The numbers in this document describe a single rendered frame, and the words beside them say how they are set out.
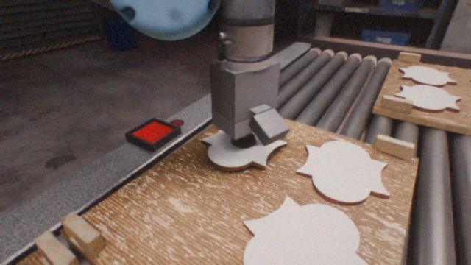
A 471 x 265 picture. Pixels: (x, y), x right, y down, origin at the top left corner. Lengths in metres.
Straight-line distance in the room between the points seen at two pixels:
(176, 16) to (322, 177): 0.32
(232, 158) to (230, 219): 0.11
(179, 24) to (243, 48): 0.18
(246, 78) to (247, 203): 0.17
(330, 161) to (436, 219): 0.15
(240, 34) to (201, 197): 0.22
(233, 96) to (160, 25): 0.20
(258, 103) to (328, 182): 0.15
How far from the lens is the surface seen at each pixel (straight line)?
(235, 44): 0.37
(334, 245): 0.35
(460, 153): 0.65
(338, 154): 0.48
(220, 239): 0.35
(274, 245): 0.34
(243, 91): 0.38
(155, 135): 0.55
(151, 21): 0.19
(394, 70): 0.96
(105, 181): 0.49
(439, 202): 0.50
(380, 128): 0.64
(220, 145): 0.46
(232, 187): 0.41
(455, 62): 1.15
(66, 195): 0.49
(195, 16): 0.19
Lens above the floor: 1.22
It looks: 32 degrees down
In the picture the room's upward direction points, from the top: straight up
